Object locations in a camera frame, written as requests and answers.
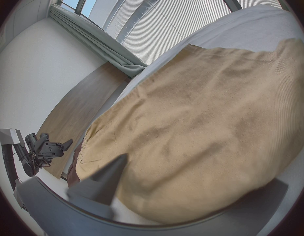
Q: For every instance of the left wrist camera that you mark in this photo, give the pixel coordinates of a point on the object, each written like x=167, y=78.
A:
x=44, y=136

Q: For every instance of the tan shorts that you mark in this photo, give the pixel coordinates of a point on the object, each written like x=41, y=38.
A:
x=203, y=131

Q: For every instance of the bed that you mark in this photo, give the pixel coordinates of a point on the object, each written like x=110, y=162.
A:
x=215, y=26

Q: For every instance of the window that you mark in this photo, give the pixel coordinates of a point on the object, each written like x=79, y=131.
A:
x=179, y=13

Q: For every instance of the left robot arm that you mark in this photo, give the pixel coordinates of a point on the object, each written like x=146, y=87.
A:
x=10, y=135

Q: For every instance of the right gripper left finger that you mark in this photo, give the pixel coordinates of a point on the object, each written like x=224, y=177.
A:
x=67, y=146

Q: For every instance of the brown garment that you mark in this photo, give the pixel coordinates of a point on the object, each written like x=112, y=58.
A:
x=73, y=173

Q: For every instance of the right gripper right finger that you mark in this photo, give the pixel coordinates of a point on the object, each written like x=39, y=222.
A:
x=102, y=185

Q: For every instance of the blue-green curtain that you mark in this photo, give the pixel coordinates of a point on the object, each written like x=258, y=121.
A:
x=105, y=40

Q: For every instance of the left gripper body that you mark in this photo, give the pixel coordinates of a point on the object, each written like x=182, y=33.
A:
x=51, y=149

